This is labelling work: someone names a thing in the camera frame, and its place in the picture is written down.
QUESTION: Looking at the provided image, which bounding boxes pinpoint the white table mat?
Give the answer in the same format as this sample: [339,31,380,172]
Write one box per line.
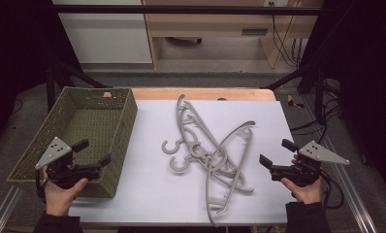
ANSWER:
[68,99,296,226]

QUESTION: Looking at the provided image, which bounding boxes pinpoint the black floor cables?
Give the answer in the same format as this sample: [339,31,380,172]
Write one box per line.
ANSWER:
[290,81,343,144]

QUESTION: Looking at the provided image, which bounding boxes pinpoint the white cabinet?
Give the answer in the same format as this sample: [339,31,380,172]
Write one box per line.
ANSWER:
[51,0,153,64]

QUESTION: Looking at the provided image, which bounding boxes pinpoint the yellow and black tool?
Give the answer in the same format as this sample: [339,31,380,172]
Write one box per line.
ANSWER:
[286,94,306,110]

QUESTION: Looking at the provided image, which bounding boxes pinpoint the light wooden desk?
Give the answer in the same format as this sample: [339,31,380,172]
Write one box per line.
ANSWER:
[142,0,325,70]

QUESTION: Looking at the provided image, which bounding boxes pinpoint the black horizontal frame bar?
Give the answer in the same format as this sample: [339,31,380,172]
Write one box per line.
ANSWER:
[51,4,323,17]

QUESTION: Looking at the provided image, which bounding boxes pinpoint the aluminium rail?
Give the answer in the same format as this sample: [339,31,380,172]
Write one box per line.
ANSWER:
[0,186,23,233]
[301,96,379,233]

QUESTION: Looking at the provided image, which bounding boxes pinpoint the black frame strut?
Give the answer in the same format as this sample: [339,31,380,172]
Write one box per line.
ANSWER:
[45,59,112,112]
[264,61,327,125]

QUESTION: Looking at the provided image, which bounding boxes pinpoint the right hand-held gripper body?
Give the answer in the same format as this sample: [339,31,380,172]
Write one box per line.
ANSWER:
[270,140,351,188]

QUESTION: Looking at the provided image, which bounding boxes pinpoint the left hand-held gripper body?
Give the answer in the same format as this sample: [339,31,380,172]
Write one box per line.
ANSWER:
[35,136,103,190]

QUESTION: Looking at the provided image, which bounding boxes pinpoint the black curtain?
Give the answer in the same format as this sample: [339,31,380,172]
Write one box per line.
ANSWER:
[298,0,386,200]
[0,0,82,155]

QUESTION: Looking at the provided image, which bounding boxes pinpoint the black hanging cables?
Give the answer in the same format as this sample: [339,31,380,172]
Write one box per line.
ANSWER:
[269,1,305,68]

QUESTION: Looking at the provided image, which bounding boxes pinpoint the wooden table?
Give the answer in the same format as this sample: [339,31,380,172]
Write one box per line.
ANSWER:
[131,86,276,102]

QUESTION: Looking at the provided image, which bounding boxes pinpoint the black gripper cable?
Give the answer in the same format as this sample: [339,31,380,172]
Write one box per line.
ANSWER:
[319,168,346,210]
[35,168,50,199]

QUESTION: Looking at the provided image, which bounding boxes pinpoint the person's left hand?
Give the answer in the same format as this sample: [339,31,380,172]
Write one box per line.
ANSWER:
[42,167,90,217]

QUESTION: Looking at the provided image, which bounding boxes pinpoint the grey plastic hanger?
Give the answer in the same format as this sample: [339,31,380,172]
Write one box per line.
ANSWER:
[169,119,257,227]
[161,93,238,180]
[180,100,256,195]

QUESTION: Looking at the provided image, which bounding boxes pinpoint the person's right hand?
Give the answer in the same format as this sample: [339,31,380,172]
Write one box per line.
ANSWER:
[279,177,324,206]

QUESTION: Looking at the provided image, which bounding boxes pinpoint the green woven basket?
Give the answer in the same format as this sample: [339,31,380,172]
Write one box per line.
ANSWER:
[6,85,139,199]

